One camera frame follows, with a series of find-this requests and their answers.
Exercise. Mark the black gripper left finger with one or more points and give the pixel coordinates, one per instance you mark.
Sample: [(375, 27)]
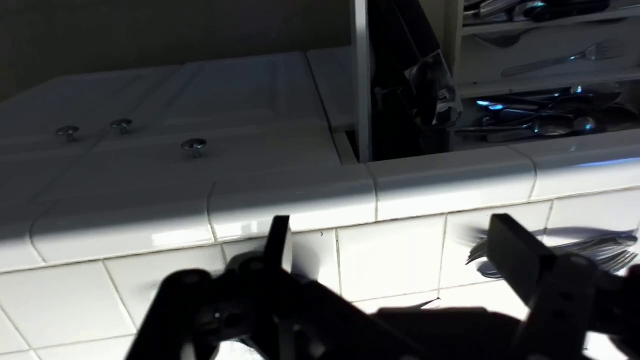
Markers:
[(278, 241)]

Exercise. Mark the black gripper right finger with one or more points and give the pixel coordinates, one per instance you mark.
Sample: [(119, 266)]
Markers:
[(517, 250)]

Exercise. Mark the round metal cabinet knob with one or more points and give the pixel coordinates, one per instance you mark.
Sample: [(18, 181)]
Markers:
[(194, 146)]

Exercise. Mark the white base cabinet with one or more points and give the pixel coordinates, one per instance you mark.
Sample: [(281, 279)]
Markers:
[(232, 92)]

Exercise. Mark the white open drawer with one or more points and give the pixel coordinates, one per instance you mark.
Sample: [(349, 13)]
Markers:
[(362, 81)]

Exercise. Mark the white cutlery organizer tray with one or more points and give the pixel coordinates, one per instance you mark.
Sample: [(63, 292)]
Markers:
[(481, 56)]

